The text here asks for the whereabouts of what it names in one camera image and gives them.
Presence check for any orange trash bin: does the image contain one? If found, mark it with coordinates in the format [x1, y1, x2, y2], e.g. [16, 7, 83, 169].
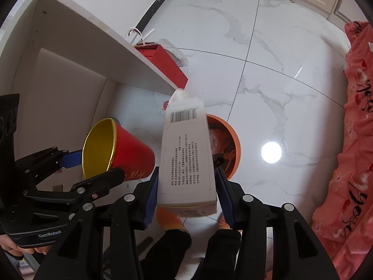
[205, 114, 242, 181]

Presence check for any red paper bag with handles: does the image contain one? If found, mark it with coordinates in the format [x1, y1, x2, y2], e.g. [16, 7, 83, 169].
[134, 42, 188, 89]

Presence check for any red paper cup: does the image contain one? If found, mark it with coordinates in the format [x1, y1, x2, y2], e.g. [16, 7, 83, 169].
[82, 118, 156, 183]

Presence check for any white desk with shelves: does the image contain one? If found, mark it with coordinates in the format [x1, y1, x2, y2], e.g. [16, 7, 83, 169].
[0, 0, 187, 199]

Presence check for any clear plastic bag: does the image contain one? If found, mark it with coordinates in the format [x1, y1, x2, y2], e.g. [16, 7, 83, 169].
[159, 39, 190, 66]

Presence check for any orange slipper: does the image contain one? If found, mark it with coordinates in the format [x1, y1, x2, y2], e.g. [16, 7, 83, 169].
[217, 220, 242, 232]
[156, 207, 190, 234]

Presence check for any white carton box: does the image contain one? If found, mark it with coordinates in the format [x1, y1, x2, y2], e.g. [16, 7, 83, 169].
[157, 88, 218, 218]

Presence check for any person's left hand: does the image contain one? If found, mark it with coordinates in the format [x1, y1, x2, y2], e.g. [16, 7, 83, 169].
[0, 233, 50, 257]

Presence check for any pink printed cloth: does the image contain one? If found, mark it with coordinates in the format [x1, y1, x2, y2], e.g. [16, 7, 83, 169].
[311, 20, 373, 273]

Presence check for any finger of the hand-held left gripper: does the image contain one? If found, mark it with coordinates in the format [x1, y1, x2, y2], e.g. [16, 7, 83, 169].
[23, 168, 126, 210]
[14, 146, 84, 194]

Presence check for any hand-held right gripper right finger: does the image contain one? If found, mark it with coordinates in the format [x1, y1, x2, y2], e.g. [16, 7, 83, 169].
[215, 168, 340, 280]

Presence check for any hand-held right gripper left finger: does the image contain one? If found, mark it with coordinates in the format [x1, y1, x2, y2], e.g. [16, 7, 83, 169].
[33, 166, 159, 280]

